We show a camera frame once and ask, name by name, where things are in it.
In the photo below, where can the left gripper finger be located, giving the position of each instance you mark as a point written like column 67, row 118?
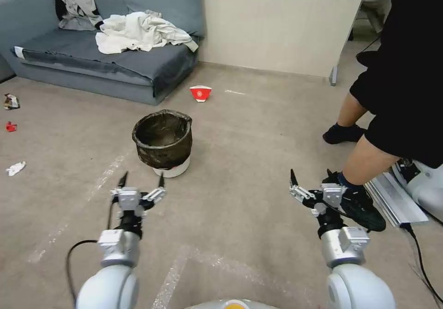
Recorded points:
column 156, row 194
column 117, row 193

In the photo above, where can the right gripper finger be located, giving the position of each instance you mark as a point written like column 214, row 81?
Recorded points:
column 335, row 181
column 300, row 193

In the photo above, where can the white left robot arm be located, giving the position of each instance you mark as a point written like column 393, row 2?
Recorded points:
column 110, row 281

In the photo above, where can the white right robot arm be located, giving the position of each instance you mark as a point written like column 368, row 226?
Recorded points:
column 349, row 274

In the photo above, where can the white trash can black bag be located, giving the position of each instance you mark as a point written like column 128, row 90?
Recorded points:
column 162, row 149

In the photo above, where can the white rounded machine base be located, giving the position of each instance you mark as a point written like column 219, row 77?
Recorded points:
column 425, row 187

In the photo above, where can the crumpled white tissue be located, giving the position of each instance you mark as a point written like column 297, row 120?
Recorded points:
column 15, row 169

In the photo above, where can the grey metal partition leg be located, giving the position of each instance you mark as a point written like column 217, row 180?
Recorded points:
column 334, row 76

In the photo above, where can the red and white paper box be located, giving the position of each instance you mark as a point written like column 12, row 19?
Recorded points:
column 200, row 93

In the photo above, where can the person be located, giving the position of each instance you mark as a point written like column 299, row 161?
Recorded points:
column 377, row 7
column 408, row 80

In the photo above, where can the small red wrapper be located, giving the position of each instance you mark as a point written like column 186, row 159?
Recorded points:
column 11, row 126

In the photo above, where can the grey sofa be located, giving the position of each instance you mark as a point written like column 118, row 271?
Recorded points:
column 86, row 70

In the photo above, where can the white robot front shell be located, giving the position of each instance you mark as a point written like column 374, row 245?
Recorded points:
column 232, row 304

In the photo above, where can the crumpled brown snack wrapper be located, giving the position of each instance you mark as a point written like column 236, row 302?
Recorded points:
column 11, row 102

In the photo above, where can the crumpled white cloth pile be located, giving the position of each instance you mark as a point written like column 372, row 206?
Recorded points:
column 138, row 32

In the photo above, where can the beige partition panel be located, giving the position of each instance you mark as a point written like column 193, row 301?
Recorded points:
column 277, row 21

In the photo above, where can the grey and white jacket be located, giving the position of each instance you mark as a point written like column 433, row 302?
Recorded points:
column 78, row 0

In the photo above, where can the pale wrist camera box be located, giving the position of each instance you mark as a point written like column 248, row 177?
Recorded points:
column 128, row 200
column 333, row 194

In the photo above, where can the silver aluminium rail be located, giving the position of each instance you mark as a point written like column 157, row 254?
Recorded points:
column 398, row 201

